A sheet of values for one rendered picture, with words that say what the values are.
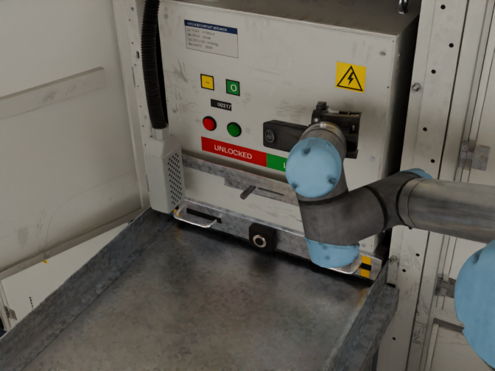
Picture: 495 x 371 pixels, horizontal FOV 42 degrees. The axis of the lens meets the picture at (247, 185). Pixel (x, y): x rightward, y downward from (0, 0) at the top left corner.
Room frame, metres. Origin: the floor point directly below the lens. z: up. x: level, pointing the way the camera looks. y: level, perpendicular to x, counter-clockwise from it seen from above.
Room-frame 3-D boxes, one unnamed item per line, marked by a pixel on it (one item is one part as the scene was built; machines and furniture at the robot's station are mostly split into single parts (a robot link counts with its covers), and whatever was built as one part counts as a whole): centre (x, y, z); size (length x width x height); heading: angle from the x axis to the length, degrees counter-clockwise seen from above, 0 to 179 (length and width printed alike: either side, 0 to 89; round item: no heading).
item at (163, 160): (1.19, 0.18, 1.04); 0.08 x 0.05 x 0.17; 151
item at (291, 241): (1.16, -0.05, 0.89); 0.54 x 0.05 x 0.06; 61
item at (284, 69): (1.15, -0.04, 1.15); 0.48 x 0.01 x 0.48; 61
